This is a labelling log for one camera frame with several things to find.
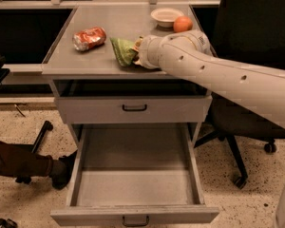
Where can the closed grey top drawer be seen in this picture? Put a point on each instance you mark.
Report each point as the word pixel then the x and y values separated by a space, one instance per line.
pixel 132 110

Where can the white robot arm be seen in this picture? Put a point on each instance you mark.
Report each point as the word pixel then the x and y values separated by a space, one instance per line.
pixel 186 55

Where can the person's leg dark trousers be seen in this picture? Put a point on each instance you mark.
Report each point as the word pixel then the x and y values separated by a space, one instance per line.
pixel 17 162

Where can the green jalapeno chip bag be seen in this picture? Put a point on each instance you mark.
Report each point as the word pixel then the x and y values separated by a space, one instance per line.
pixel 124 52

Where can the orange fruit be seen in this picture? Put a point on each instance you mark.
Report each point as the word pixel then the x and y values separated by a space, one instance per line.
pixel 182 23

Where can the white paper bowl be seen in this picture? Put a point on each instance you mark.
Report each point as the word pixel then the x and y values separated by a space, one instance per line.
pixel 165 17

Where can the black office chair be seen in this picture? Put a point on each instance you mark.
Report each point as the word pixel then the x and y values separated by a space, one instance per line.
pixel 253 32

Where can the grey drawer cabinet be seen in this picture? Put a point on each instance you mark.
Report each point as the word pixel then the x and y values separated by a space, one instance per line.
pixel 97 73

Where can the black chair base left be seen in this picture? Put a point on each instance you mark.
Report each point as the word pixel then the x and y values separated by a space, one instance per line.
pixel 33 148

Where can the crushed orange soda can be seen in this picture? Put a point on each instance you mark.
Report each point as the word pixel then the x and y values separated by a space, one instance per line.
pixel 90 38

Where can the black shoe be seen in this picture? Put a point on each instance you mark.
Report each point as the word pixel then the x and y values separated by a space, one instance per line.
pixel 62 171

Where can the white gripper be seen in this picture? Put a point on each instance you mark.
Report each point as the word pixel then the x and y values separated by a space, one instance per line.
pixel 144 52

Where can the open grey middle drawer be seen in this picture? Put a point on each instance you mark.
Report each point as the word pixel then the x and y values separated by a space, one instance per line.
pixel 135 175

